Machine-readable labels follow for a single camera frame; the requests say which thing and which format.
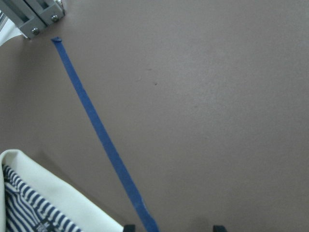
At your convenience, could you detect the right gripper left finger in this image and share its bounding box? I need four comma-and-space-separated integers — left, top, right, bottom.
124, 224, 135, 232

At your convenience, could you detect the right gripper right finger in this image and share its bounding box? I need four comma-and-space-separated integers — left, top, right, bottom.
212, 225, 225, 232

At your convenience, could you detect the navy white striped polo shirt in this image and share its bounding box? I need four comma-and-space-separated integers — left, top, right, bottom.
0, 149, 124, 232

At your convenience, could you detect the aluminium frame post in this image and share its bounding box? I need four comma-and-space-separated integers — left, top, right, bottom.
0, 0, 65, 39

